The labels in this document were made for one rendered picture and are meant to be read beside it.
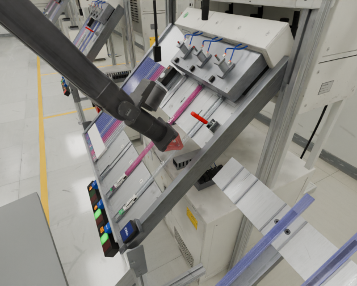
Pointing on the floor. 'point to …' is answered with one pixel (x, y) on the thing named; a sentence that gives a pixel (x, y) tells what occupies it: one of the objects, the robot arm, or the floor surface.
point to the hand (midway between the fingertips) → (179, 144)
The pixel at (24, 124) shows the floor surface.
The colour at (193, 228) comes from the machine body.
